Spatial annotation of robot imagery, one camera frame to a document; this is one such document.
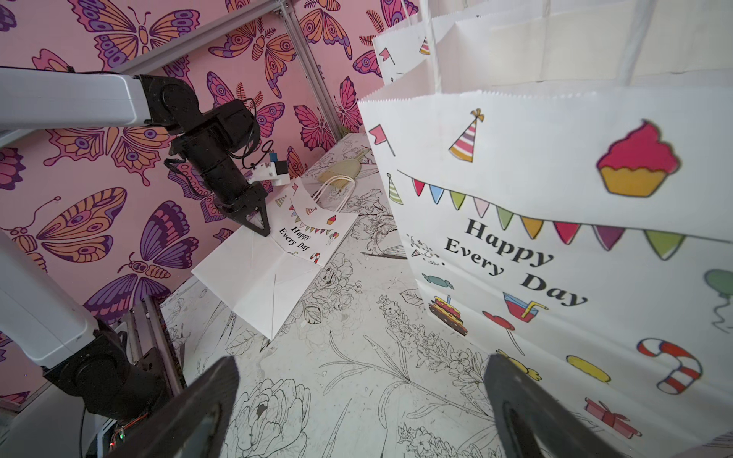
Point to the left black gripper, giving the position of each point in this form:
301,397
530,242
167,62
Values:
233,195

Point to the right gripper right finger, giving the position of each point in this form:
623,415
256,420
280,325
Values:
529,420

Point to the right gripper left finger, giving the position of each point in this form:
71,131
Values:
193,424

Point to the white paper bag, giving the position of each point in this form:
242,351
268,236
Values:
262,278
561,174
400,49

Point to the tan straw hat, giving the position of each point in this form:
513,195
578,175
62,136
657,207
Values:
351,167

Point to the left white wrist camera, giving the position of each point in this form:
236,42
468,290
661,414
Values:
276,172

